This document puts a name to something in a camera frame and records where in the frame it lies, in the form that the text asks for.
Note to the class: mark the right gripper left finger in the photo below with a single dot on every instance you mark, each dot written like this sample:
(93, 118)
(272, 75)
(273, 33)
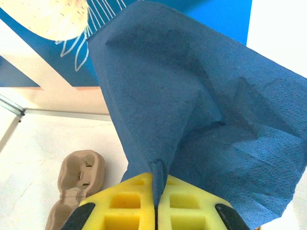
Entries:
(103, 198)

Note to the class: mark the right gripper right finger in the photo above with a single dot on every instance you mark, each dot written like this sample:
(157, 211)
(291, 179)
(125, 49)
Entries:
(204, 201)

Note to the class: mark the blue paper napkin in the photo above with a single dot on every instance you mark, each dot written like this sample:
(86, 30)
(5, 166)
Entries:
(192, 95)

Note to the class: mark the cardboard cup carrier stack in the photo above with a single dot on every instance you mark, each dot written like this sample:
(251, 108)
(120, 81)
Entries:
(79, 167)

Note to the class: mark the left aluminium frame post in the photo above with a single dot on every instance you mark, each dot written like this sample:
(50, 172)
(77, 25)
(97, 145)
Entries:
(12, 105)

